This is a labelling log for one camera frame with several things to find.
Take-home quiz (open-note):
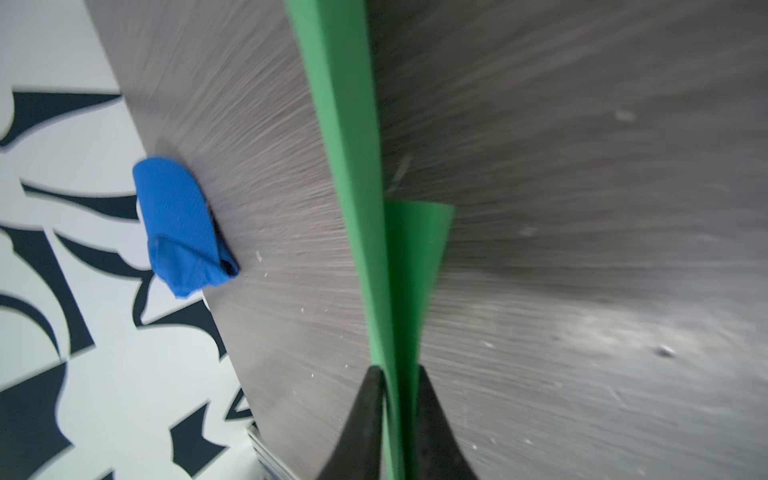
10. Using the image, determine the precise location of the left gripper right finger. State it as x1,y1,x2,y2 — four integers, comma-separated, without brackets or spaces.
415,366,478,480

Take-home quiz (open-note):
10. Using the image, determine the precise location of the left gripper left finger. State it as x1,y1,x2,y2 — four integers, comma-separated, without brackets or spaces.
316,366,386,480

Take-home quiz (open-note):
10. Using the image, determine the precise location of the green square paper sheet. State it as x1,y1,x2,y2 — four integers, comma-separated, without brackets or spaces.
286,1,454,479

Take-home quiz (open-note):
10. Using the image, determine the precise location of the blue cloth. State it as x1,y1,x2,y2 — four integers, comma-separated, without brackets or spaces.
132,157,240,298

